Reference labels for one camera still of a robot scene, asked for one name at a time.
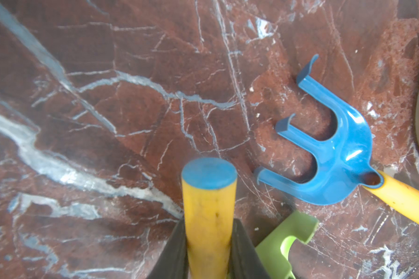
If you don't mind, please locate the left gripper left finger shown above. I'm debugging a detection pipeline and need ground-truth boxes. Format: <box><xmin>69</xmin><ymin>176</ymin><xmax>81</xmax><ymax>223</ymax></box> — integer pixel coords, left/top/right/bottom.
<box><xmin>147</xmin><ymin>219</ymin><xmax>189</xmax><ymax>279</ymax></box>

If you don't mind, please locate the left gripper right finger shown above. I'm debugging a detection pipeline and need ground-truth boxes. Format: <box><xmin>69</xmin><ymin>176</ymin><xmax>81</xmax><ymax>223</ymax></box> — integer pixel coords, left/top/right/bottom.
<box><xmin>228</xmin><ymin>219</ymin><xmax>270</xmax><ymax>279</ymax></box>

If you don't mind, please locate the green rake wooden handle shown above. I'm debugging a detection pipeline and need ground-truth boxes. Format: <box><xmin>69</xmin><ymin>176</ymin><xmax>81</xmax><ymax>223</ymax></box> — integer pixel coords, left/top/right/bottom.
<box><xmin>256</xmin><ymin>210</ymin><xmax>319</xmax><ymax>279</ymax></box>

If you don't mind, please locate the yellow shovel yellow handle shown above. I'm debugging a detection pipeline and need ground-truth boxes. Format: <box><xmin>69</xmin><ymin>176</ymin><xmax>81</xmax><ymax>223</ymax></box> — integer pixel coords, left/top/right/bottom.
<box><xmin>181</xmin><ymin>158</ymin><xmax>237</xmax><ymax>279</ymax></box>

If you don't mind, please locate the blue fork yellow handle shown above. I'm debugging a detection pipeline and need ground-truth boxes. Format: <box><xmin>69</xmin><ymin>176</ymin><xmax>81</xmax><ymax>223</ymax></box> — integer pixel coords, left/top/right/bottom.
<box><xmin>254</xmin><ymin>55</ymin><xmax>419</xmax><ymax>225</ymax></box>

